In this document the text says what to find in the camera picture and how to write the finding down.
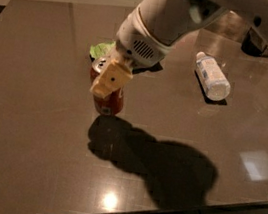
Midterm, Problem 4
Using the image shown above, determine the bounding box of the clear plastic water bottle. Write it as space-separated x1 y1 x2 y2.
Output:
195 52 231 101

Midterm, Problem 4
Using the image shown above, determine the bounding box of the green rice chip bag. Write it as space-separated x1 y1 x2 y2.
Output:
89 41 116 60

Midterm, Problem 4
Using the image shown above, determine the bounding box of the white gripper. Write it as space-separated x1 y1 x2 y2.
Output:
90 7 172 99

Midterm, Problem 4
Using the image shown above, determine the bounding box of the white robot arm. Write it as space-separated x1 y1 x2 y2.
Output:
90 0 268 98

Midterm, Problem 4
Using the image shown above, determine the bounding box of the red coke can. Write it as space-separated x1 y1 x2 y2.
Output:
90 57 124 116

